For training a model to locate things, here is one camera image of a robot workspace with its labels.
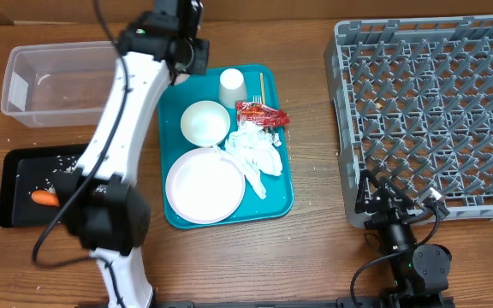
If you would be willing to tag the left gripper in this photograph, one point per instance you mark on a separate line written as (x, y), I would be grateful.
(199, 62)

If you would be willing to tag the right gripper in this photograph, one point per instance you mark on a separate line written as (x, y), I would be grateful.
(390, 209)

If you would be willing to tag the white bowl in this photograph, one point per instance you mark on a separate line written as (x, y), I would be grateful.
(205, 123)

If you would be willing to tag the wooden chopstick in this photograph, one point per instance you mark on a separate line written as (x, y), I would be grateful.
(262, 88)

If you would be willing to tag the white plastic fork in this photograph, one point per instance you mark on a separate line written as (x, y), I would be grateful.
(257, 99)

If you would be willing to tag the red snack wrapper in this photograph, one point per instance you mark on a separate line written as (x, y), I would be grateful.
(262, 116)

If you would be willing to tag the white napkin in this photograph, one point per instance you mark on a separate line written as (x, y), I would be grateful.
(253, 153)

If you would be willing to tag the orange carrot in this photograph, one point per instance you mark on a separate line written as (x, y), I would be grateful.
(45, 198)

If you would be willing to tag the pink bowl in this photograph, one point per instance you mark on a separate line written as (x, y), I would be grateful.
(180, 78)

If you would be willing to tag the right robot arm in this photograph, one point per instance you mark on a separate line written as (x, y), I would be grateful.
(404, 228)

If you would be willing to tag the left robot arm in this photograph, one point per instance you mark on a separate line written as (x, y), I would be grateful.
(98, 198)

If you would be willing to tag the grey dishwasher rack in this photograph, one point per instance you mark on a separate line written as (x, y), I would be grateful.
(414, 103)

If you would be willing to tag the white upturned cup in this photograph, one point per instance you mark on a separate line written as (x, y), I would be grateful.
(232, 87)

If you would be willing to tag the clear plastic bin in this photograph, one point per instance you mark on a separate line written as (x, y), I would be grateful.
(58, 85)

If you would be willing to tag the pink round plate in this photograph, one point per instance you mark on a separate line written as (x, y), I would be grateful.
(205, 186)

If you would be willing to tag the black plastic tray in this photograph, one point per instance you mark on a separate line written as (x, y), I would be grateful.
(23, 173)

